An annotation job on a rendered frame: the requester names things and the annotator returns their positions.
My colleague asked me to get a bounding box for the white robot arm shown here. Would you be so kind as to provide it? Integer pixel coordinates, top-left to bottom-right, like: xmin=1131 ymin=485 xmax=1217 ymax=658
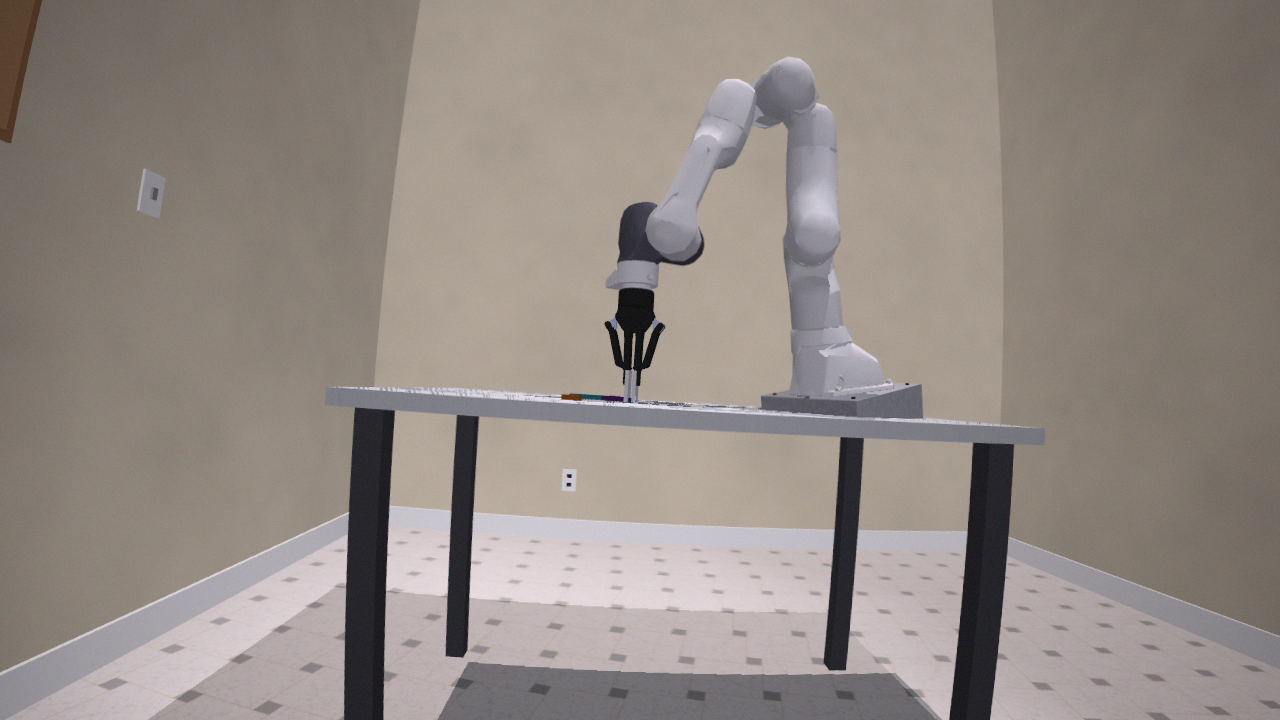
xmin=605 ymin=56 xmax=893 ymax=397

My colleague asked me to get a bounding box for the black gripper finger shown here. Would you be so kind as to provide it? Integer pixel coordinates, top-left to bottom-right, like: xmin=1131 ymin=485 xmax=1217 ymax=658
xmin=605 ymin=316 xmax=634 ymax=402
xmin=631 ymin=316 xmax=666 ymax=402

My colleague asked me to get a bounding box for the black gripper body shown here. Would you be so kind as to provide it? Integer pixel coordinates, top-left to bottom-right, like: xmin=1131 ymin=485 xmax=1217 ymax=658
xmin=614 ymin=288 xmax=657 ymax=334

